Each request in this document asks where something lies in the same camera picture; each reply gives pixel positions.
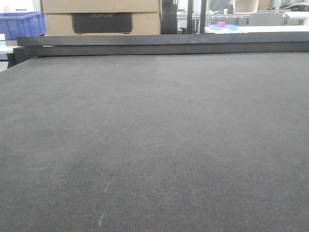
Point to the pink tape roll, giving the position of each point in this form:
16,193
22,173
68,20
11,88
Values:
220,24

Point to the black conveyor belt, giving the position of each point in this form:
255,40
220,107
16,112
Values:
196,143

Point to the grey office chair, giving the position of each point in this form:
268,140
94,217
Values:
265,19

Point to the blue flat tray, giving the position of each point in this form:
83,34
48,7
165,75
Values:
226,27

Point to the black conveyor side rail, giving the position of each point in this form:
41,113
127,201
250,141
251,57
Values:
175,44

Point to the blue plastic crate background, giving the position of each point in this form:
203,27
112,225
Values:
21,24

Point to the black vertical panel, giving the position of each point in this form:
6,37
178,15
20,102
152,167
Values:
169,17

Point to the upper cardboard box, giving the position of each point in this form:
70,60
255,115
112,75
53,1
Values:
100,6

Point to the lower cardboard box black print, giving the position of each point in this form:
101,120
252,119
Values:
110,24

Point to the white background table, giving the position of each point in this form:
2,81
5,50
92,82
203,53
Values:
261,29

